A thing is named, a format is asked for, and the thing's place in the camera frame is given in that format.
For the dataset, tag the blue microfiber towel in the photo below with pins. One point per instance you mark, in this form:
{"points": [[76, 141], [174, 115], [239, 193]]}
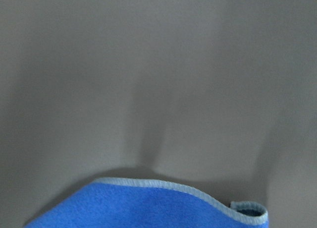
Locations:
{"points": [[148, 203]]}

